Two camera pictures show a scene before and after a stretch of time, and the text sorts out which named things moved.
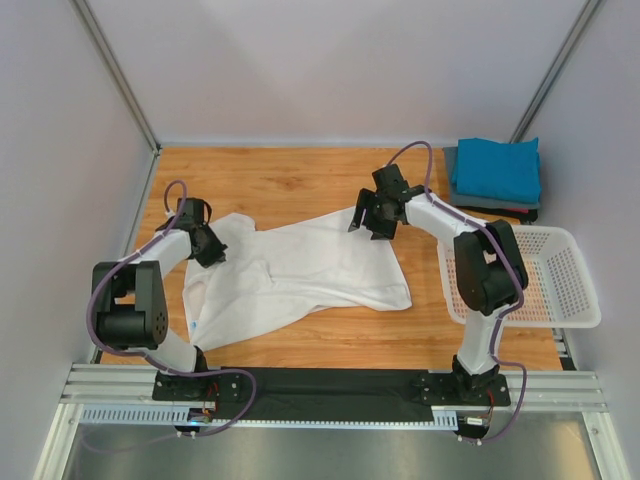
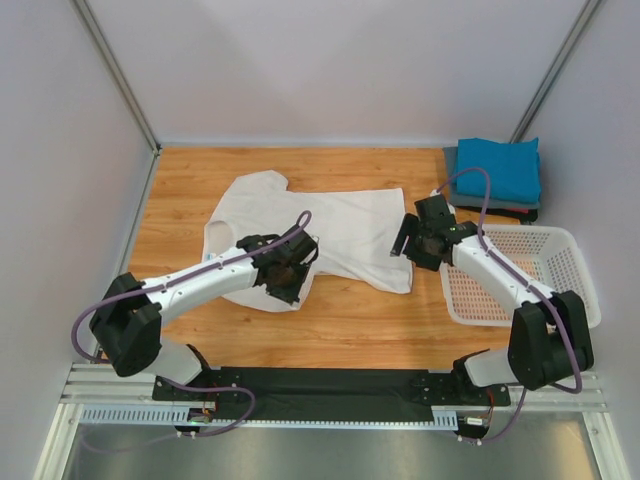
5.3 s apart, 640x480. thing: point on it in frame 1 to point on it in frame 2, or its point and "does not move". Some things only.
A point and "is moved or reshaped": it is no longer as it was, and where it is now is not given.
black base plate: x=329 y=394 does not move
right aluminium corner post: x=555 y=71 does not move
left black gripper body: x=212 y=249 to x=288 y=288
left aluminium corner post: x=116 y=68 does not move
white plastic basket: x=559 y=294 does not move
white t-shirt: x=269 y=278 is moved or reshaped
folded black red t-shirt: x=526 y=215 does not move
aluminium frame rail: x=572 y=390 does not move
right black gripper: x=365 y=202 to x=409 y=229
